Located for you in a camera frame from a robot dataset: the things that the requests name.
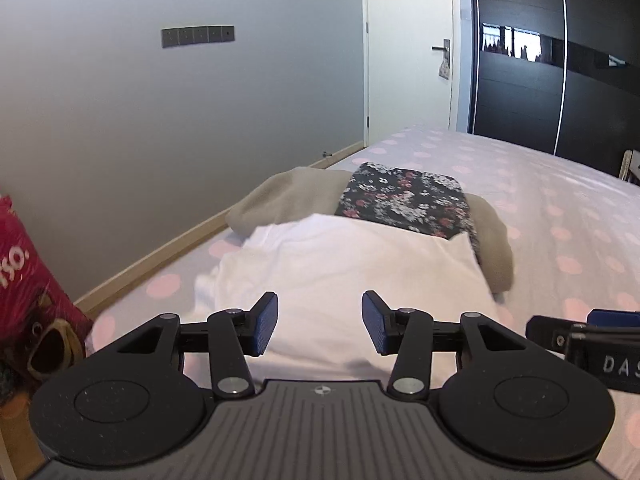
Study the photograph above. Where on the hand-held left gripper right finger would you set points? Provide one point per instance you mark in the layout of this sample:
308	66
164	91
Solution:
376	322

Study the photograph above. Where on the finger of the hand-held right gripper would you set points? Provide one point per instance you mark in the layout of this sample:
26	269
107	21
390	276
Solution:
547	332
612	319

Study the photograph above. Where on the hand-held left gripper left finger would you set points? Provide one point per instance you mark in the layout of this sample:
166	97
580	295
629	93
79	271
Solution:
265	322

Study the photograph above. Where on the cream white t-shirt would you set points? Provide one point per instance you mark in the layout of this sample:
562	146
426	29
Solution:
350	270

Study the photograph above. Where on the wooden baseboard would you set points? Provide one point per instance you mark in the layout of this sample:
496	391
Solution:
200	230

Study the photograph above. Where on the dark floral garment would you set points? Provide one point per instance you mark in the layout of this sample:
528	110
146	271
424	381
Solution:
405	200

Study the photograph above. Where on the beige folded garment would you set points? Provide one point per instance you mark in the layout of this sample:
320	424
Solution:
290	195

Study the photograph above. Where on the bed with pink-dotted sheet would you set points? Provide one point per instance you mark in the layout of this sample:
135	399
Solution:
550	195

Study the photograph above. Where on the white furniture piece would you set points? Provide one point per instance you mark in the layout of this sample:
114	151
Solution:
631	165

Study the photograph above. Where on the red printed bag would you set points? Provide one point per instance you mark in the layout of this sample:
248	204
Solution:
35	310

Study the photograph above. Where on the small hanging pouch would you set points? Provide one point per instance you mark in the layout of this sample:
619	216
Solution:
443	70

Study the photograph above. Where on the dark glossy wardrobe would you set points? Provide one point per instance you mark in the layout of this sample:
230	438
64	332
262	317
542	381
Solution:
525	60

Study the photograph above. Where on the white door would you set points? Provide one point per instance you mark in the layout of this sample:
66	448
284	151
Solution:
410	50

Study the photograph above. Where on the grey wall switch panel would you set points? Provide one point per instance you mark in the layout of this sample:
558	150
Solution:
197	36

